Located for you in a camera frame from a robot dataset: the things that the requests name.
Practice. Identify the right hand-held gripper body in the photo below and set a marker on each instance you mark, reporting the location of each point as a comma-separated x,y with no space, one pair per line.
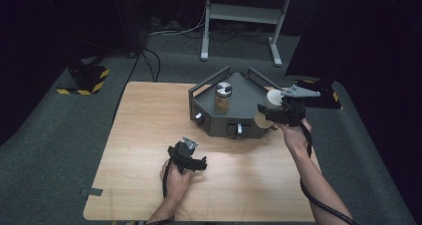
292,110

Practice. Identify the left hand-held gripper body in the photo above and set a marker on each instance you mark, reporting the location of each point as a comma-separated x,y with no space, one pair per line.
179,155

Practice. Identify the white-lidded glass jar of grains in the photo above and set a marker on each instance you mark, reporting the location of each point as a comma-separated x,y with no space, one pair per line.
273,99

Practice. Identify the grey corner rack with drawers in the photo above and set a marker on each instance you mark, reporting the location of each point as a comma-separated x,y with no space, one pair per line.
245,95

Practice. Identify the person's right hand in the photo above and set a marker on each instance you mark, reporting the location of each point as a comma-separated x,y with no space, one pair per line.
297,137

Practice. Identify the person's left hand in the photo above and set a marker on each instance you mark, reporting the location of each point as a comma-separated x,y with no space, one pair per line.
175,185

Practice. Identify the silver drawer knob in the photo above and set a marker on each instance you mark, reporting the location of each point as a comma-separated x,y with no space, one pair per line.
199,117
239,129

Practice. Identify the black stand base, yellow stripes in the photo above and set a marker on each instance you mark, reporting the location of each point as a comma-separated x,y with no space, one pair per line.
87,79
323,100

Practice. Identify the silver-lidded glass jar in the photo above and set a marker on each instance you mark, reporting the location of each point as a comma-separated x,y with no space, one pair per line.
223,97

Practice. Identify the grey tape piece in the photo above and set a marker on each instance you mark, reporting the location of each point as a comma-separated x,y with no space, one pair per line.
91,191

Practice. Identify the dark curtain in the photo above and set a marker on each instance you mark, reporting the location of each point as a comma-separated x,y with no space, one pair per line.
66,19
365,32

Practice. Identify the white metal desk frame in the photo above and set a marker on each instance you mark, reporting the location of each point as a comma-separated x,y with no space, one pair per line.
245,14

